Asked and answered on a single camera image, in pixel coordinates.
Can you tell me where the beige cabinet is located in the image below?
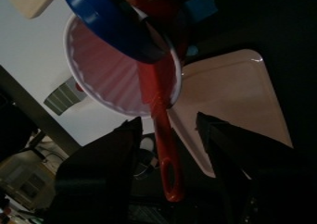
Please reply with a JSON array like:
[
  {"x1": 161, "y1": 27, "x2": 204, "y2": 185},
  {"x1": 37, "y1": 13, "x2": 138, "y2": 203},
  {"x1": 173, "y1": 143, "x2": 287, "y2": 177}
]
[{"x1": 0, "y1": 153, "x2": 58, "y2": 211}]

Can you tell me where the blue plastic utensil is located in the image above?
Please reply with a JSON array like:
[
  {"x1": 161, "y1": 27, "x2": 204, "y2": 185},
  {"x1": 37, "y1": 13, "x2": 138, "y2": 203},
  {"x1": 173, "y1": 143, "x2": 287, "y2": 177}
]
[{"x1": 59, "y1": 0, "x2": 172, "y2": 65}]

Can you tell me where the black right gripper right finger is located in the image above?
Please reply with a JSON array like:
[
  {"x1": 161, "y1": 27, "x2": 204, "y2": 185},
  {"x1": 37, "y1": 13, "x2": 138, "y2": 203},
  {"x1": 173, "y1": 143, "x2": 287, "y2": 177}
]
[{"x1": 195, "y1": 111, "x2": 317, "y2": 224}]

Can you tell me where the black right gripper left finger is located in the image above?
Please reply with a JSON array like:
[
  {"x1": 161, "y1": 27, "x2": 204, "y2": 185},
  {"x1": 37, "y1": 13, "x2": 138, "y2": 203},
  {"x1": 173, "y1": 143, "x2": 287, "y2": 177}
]
[{"x1": 43, "y1": 116, "x2": 145, "y2": 224}]

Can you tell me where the red plastic cup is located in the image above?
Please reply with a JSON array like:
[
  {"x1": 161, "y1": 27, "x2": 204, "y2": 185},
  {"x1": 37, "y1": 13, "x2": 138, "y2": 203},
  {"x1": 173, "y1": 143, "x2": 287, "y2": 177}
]
[{"x1": 62, "y1": 5, "x2": 185, "y2": 118}]

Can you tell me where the small blue-faced block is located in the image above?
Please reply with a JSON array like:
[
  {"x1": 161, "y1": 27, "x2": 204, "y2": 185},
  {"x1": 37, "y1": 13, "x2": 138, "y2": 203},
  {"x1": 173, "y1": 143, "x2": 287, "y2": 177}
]
[{"x1": 182, "y1": 0, "x2": 220, "y2": 22}]

